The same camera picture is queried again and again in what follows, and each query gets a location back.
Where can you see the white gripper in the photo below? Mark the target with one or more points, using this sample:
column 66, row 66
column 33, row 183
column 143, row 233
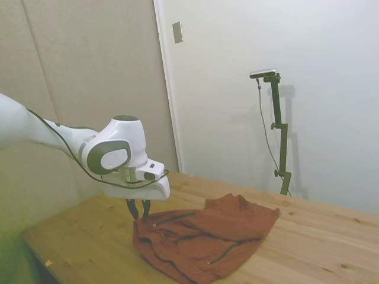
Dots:
column 148, row 192

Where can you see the rust brown shirt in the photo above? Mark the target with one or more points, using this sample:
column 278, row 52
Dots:
column 207, row 236

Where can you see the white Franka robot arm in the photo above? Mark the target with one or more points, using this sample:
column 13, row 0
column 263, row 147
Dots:
column 124, row 139

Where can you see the small yellow tape scrap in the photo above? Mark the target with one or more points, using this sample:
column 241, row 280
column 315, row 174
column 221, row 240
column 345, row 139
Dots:
column 48, row 262

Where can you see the white door frame trim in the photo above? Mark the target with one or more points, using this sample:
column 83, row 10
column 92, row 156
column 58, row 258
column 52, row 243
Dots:
column 169, row 88

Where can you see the dark jointed camera stand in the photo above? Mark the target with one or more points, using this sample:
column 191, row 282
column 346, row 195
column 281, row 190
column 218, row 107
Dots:
column 278, row 112

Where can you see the grey wall switch plate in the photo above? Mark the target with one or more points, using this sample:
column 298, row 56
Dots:
column 177, row 32

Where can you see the silver camera on stand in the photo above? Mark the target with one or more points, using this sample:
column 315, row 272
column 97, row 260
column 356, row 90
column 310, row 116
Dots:
column 263, row 73

